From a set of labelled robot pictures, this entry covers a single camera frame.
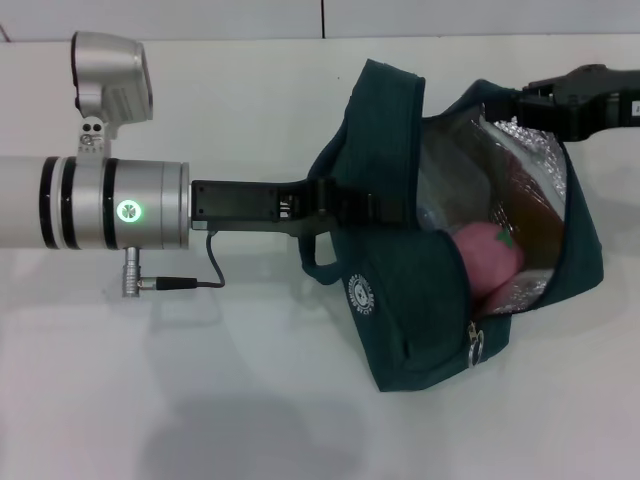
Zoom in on clear plastic lunch box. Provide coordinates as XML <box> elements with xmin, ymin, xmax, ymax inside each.
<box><xmin>418</xmin><ymin>117</ymin><xmax>506</xmax><ymax>234</ymax></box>

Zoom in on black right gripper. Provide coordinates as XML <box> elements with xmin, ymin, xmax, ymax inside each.
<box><xmin>486</xmin><ymin>63</ymin><xmax>640</xmax><ymax>144</ymax></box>

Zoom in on yellow banana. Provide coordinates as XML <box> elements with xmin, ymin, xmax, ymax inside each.
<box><xmin>494</xmin><ymin>149</ymin><xmax>566</xmax><ymax>251</ymax></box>

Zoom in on pink peach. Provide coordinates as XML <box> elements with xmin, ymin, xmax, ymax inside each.
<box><xmin>453</xmin><ymin>222</ymin><xmax>526</xmax><ymax>306</ymax></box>

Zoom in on dark teal insulated lunch bag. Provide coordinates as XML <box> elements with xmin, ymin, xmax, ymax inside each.
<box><xmin>298</xmin><ymin>58</ymin><xmax>605</xmax><ymax>395</ymax></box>

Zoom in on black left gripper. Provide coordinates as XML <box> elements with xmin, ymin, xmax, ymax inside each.
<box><xmin>188</xmin><ymin>176</ymin><xmax>418</xmax><ymax>237</ymax></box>

